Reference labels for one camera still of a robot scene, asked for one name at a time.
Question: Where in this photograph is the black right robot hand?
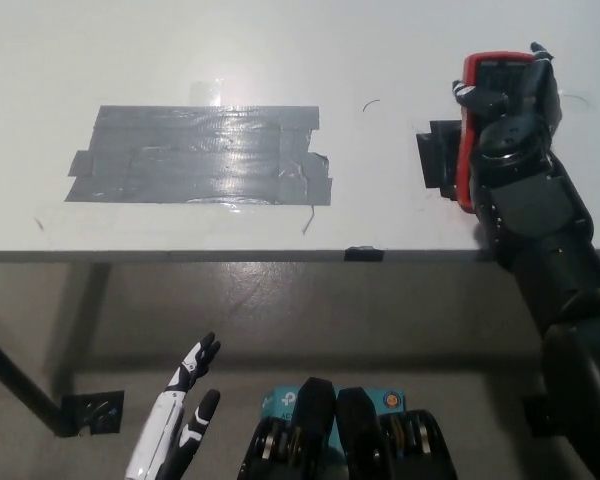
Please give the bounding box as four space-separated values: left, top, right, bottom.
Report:
451 42 565 139

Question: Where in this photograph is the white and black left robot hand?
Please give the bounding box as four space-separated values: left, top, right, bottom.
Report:
124 331 223 480

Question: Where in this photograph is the red digital multimeter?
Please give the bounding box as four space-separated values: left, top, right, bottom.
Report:
454 51 537 214

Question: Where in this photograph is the black tape patch on table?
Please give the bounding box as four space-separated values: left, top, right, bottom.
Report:
414 119 464 202

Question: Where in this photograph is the black metal table leg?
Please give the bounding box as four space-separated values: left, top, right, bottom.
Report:
0 325 65 437

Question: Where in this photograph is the small black tape strip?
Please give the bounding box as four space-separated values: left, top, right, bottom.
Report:
344 244 385 263

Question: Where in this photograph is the grey duct tape patch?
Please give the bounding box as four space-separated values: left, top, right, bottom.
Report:
63 104 334 207

